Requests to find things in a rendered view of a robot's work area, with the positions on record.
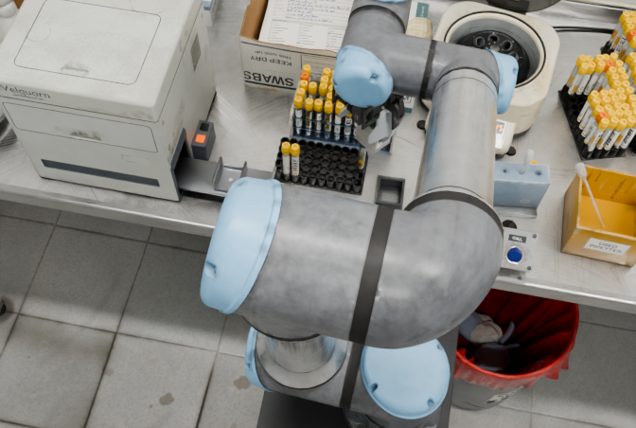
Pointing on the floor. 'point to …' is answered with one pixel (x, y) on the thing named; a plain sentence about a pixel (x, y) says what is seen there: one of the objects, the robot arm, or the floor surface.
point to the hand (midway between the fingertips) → (375, 124)
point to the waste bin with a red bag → (534, 360)
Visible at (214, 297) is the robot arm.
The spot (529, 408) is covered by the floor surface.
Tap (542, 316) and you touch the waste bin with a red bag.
